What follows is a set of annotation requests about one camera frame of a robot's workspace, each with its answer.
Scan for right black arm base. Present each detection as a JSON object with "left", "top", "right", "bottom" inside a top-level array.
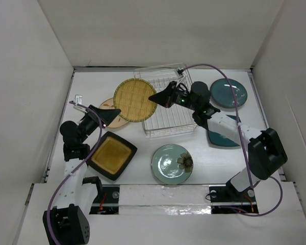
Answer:
[{"left": 205, "top": 185, "right": 259, "bottom": 214}]

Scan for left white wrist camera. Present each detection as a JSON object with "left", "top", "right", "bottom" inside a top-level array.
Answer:
[{"left": 73, "top": 94, "right": 86, "bottom": 112}]

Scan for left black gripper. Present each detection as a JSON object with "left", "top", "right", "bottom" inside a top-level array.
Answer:
[{"left": 78, "top": 105, "right": 120, "bottom": 143}]

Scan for silver taped front rail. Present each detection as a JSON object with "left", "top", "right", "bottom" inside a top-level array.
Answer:
[{"left": 89, "top": 184, "right": 260, "bottom": 215}]

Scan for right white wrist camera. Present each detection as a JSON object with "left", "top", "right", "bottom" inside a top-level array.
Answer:
[{"left": 175, "top": 67, "right": 185, "bottom": 79}]

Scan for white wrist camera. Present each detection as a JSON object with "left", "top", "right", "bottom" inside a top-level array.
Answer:
[
  {"left": 175, "top": 67, "right": 185, "bottom": 79},
  {"left": 73, "top": 94, "right": 86, "bottom": 112}
]

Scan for round woven bamboo plate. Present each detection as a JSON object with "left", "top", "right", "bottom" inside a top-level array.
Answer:
[{"left": 113, "top": 78, "right": 157, "bottom": 123}]

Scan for square brown yellow plate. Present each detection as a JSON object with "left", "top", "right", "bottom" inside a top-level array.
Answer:
[{"left": 86, "top": 132, "right": 137, "bottom": 181}]

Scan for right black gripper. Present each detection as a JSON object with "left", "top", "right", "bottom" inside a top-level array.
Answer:
[{"left": 150, "top": 80, "right": 199, "bottom": 111}]

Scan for beige bird painted plate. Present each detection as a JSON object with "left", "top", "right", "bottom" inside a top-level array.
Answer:
[{"left": 99, "top": 98, "right": 129, "bottom": 129}]

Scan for square dark teal plate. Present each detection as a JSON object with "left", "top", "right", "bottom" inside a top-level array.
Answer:
[{"left": 207, "top": 113, "right": 241, "bottom": 148}]

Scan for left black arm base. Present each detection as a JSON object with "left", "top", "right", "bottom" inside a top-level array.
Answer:
[{"left": 90, "top": 185, "right": 120, "bottom": 215}]

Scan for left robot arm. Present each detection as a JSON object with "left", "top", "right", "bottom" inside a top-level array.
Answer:
[{"left": 42, "top": 101, "right": 121, "bottom": 244}]

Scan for light green flower plate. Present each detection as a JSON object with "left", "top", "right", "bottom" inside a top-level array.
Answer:
[{"left": 151, "top": 144, "right": 194, "bottom": 185}]

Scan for round dark teal plate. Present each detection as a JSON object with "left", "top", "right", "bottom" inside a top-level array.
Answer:
[{"left": 210, "top": 78, "right": 248, "bottom": 109}]

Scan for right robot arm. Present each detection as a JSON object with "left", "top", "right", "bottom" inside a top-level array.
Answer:
[{"left": 149, "top": 81, "right": 288, "bottom": 201}]

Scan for metal wire dish rack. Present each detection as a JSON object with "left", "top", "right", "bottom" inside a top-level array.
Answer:
[{"left": 134, "top": 63, "right": 197, "bottom": 138}]

